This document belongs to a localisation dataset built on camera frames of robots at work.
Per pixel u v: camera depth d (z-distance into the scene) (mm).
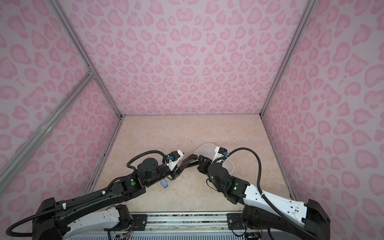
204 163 634
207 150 965
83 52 840
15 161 534
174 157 565
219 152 662
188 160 705
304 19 724
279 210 440
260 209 603
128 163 485
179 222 750
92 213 477
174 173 607
